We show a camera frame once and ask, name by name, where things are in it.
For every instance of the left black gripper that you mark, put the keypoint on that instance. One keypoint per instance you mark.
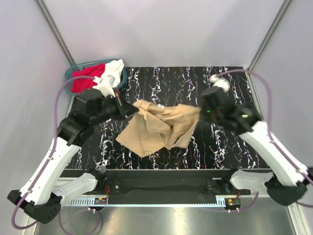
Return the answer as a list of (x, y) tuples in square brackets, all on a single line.
[(125, 108)]

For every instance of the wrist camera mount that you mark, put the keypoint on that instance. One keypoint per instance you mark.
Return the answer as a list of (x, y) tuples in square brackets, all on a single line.
[(220, 83), (104, 87)]

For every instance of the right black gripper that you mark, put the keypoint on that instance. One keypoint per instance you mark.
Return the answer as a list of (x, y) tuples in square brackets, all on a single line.
[(202, 112)]

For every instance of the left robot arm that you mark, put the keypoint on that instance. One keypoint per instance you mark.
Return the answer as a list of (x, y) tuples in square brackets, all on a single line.
[(39, 198)]

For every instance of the red shirt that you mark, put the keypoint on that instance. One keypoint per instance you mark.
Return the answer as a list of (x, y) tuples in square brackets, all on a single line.
[(82, 84)]

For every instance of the aluminium frame post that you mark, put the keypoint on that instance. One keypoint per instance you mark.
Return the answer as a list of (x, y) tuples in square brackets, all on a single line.
[(55, 31), (270, 32)]

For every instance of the left aluminium frame post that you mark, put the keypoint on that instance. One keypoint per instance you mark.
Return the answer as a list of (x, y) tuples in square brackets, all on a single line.
[(55, 31)]

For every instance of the white slotted cable duct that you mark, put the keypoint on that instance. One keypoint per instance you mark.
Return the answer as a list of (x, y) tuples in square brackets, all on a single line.
[(156, 202)]

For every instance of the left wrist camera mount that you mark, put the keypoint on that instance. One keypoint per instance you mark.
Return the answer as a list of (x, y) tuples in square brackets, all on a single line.
[(104, 87)]

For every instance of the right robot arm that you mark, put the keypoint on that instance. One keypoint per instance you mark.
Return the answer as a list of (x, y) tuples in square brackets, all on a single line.
[(287, 183)]

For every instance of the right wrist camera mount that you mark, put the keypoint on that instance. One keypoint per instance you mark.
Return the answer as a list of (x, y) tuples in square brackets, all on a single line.
[(220, 83)]

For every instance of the right aluminium frame post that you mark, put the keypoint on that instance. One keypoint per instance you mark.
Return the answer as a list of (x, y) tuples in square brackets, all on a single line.
[(270, 32)]

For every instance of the white shirt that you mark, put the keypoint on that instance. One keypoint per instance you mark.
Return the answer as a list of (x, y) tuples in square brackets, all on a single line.
[(113, 72)]

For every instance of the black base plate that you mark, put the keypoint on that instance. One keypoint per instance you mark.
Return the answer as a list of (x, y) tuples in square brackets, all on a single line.
[(169, 184)]

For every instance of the teal laundry basket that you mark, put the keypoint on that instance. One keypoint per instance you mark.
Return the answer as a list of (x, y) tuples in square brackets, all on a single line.
[(78, 67)]

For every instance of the tan polo shirt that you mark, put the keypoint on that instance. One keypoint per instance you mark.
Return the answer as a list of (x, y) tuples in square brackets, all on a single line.
[(155, 127)]

